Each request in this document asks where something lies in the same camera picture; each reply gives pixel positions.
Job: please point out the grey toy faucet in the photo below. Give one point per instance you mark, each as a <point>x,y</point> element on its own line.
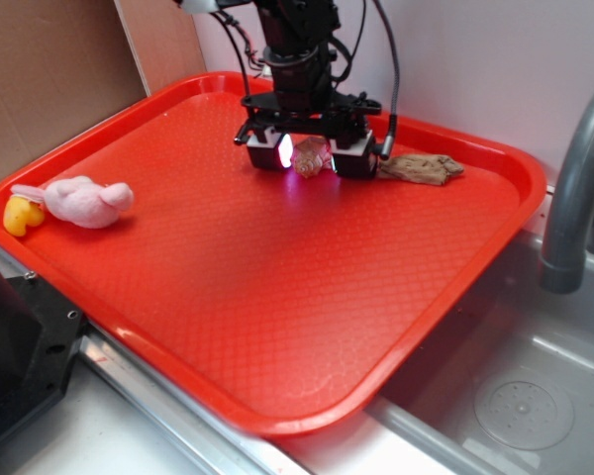
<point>569,230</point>

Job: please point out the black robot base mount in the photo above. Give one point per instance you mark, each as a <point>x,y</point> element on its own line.
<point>40,333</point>

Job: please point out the brown driftwood piece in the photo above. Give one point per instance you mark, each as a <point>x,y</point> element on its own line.
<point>426,169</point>

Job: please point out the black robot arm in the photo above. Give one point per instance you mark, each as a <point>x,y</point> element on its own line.
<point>300,48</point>

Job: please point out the yellow rubber duck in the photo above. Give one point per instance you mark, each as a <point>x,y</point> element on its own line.
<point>21,214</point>

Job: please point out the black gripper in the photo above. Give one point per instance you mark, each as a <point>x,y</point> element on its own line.
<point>304,100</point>

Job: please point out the pink plush toy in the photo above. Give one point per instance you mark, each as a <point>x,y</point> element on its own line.
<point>81,201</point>

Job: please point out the tan spiral seashell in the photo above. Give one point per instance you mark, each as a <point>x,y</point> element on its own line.
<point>311,156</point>

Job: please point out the brown cardboard panel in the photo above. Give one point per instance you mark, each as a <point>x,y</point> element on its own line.
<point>65,66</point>

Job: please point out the grey plastic sink basin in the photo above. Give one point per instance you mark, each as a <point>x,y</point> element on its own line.
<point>504,384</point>

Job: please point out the red plastic tray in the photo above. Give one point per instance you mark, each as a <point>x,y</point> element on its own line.
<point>281,303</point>

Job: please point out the silver metal rail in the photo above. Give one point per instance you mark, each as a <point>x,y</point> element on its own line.
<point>117,417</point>

